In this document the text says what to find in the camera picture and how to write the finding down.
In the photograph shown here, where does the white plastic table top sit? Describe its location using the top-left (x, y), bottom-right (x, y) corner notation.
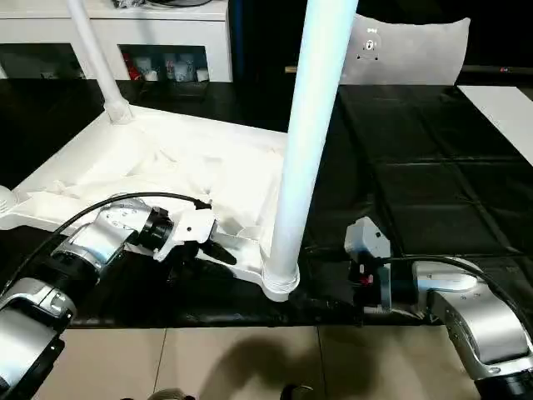
top-left (0, 102), bottom-right (301, 304)

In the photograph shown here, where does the white plastic table leg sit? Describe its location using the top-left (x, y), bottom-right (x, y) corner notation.
top-left (260, 0), bottom-right (361, 289)
top-left (0, 184), bottom-right (18, 218)
top-left (65, 0), bottom-right (133, 126)

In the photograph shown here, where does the black mat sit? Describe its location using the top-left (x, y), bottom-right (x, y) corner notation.
top-left (0, 77), bottom-right (533, 329)

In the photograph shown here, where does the white flat board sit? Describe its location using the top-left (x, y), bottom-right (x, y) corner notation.
top-left (456, 83), bottom-right (533, 167)

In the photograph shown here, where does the white cabinet with glass doors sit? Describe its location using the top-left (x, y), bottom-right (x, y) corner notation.
top-left (0, 0), bottom-right (234, 83)

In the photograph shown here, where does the grey cushion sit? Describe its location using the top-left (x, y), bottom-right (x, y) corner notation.
top-left (338, 12), bottom-right (472, 88)

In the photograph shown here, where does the black flat monitor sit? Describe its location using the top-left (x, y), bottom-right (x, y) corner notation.
top-left (461, 63), bottom-right (533, 79)

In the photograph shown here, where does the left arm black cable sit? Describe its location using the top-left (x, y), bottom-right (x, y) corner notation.
top-left (0, 190), bottom-right (214, 302)

